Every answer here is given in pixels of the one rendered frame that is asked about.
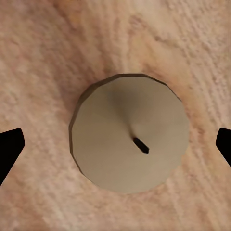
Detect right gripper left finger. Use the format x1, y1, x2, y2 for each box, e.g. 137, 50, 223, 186
0, 128, 25, 186

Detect pillar candle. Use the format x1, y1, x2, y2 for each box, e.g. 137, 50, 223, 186
68, 74, 190, 194

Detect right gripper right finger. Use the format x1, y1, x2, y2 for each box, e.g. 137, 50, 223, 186
216, 128, 231, 166

